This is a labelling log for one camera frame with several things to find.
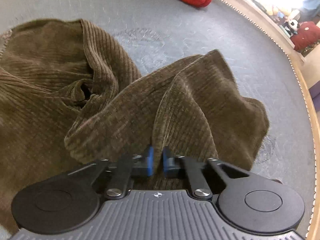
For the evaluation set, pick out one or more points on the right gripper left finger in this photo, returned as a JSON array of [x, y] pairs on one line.
[[103, 177]]

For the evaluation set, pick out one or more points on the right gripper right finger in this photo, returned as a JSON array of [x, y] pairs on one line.
[[208, 178]]

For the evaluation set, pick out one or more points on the brown corduroy pants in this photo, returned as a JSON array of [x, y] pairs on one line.
[[71, 94]]

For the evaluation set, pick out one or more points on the panda plush toy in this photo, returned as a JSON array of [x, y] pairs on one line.
[[291, 27]]

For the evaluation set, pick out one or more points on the dark red cushion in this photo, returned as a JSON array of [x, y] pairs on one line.
[[307, 34]]

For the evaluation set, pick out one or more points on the wooden bed frame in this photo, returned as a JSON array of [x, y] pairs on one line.
[[290, 55]]

